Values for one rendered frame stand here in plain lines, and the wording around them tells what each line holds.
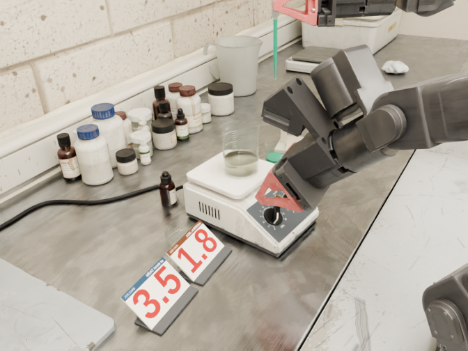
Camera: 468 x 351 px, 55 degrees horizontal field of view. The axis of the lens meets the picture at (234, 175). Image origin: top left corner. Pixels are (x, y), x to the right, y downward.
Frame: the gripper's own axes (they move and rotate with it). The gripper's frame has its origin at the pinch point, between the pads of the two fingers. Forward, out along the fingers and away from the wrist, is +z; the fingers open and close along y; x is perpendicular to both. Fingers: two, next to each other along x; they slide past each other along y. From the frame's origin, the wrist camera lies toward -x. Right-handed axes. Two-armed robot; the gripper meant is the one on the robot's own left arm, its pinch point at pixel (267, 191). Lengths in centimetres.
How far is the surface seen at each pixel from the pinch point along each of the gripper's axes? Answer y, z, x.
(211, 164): -8.5, 14.9, -6.5
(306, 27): -114, 41, -16
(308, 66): -86, 34, -6
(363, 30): -113, 24, -3
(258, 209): -3.3, 7.3, 3.1
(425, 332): 3.9, -10.1, 25.0
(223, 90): -45, 34, -16
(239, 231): -0.7, 11.2, 4.1
